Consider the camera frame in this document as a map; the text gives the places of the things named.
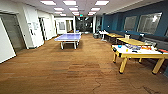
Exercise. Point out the yellow wooden gaming table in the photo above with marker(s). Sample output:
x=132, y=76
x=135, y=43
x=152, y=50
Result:
x=140, y=53

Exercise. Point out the grey waste bin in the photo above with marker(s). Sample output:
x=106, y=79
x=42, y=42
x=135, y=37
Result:
x=96, y=35

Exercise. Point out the blue ping pong table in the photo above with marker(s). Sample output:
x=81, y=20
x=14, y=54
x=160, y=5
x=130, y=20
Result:
x=68, y=37

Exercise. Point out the small white table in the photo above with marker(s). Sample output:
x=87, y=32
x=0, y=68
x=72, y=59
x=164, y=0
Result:
x=103, y=33

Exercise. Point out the ceiling light panel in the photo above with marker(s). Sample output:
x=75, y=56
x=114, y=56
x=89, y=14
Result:
x=58, y=9
x=95, y=9
x=70, y=2
x=48, y=2
x=73, y=9
x=101, y=2

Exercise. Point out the small orange object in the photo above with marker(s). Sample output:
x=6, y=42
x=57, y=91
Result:
x=146, y=48

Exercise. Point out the white room door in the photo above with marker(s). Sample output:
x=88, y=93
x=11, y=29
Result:
x=6, y=41

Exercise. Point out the dark framed wall window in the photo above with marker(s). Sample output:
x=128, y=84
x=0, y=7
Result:
x=130, y=23
x=150, y=23

